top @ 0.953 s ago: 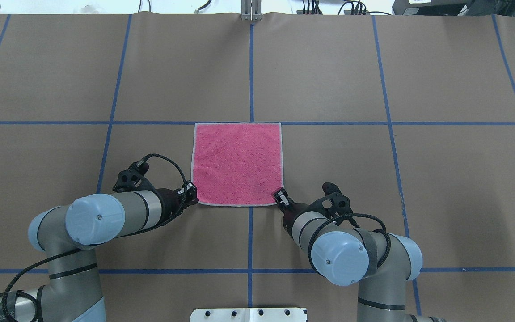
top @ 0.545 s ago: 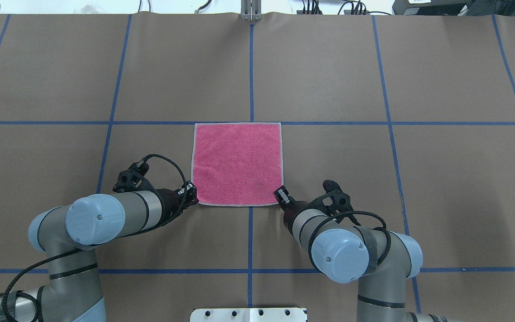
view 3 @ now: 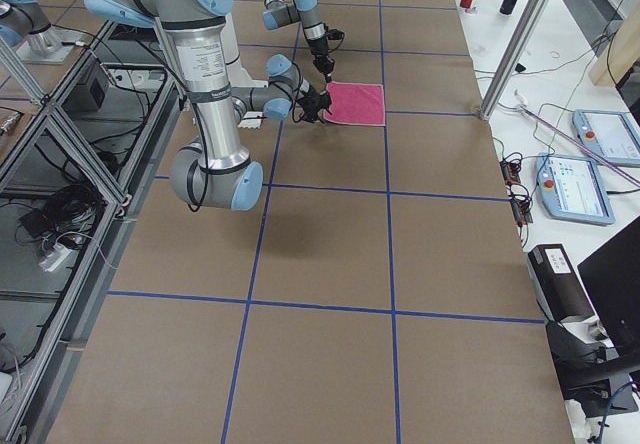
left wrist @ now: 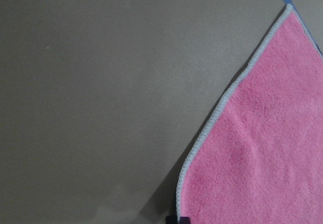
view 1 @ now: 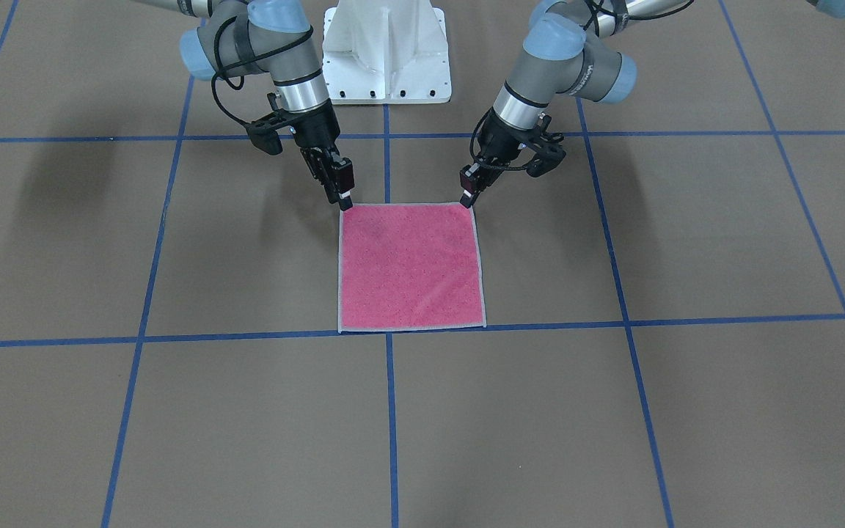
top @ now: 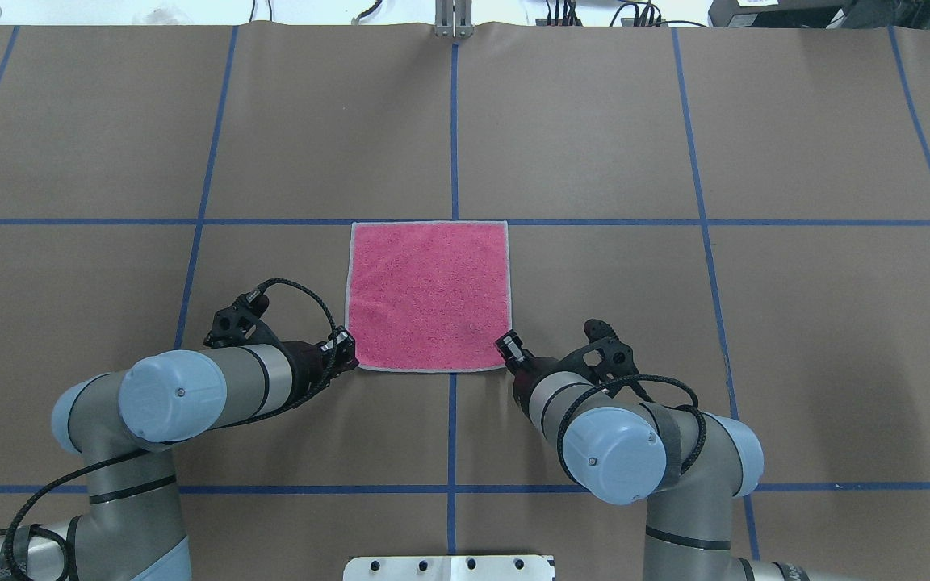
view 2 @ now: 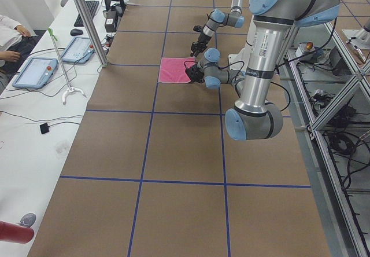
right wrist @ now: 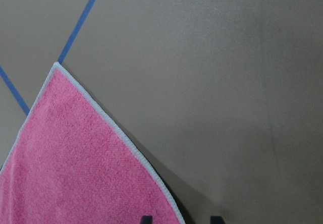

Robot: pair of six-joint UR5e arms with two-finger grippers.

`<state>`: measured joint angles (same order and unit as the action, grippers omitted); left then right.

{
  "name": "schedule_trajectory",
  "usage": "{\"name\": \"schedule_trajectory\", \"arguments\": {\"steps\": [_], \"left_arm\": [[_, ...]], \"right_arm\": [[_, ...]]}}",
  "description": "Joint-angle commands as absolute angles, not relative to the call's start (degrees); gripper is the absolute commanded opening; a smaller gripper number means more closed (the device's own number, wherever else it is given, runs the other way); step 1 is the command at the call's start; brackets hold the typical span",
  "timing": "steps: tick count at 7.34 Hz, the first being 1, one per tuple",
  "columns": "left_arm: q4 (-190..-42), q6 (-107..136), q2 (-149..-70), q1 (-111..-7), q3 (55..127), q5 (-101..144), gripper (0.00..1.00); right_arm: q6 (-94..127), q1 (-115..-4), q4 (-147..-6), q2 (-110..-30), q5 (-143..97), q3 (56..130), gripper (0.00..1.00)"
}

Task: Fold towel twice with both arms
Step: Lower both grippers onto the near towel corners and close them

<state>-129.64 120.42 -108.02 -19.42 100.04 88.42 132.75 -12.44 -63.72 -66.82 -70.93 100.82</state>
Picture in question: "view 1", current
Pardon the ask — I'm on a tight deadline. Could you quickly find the pink towel with grey hem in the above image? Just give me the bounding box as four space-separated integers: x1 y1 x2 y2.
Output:
337 202 487 333

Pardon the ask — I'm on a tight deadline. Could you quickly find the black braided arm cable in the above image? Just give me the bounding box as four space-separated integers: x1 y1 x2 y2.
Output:
210 15 277 125
469 103 549 174

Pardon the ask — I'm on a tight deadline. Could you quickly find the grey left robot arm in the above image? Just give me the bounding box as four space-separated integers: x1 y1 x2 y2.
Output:
460 1 689 208

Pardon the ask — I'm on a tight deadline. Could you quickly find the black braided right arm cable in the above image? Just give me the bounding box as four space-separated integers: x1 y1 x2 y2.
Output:
210 15 277 125

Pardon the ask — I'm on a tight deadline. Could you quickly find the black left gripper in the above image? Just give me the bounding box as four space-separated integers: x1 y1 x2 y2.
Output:
459 108 531 208

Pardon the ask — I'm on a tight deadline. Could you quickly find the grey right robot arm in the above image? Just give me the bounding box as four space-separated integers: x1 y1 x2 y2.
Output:
152 1 354 210

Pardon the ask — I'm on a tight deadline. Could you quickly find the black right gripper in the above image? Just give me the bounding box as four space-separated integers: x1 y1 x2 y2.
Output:
289 100 355 211

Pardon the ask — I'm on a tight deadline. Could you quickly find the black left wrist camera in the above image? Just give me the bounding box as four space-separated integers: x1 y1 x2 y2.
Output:
519 113 566 178

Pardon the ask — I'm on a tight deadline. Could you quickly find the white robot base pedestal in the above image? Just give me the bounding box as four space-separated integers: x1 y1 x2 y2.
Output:
322 1 453 105

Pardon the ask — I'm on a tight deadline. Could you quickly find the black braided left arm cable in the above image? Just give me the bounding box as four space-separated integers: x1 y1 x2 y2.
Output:
469 103 549 174

